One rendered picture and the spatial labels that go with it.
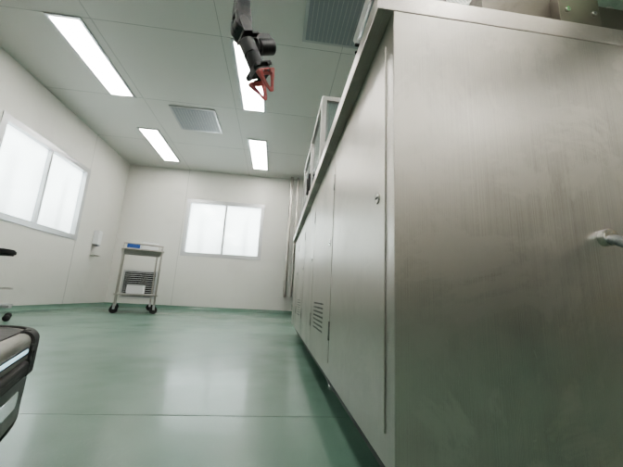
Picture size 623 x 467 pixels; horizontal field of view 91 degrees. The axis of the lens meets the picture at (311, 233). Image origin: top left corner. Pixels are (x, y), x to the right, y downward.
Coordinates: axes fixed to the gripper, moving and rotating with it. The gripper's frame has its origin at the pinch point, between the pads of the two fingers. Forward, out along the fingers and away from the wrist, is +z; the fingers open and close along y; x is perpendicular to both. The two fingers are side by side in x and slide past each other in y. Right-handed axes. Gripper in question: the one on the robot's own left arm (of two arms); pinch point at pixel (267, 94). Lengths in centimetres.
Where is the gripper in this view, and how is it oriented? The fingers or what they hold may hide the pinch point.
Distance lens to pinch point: 123.0
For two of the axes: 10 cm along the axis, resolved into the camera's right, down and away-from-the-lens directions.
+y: -5.1, 1.5, 8.5
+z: 3.8, 9.2, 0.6
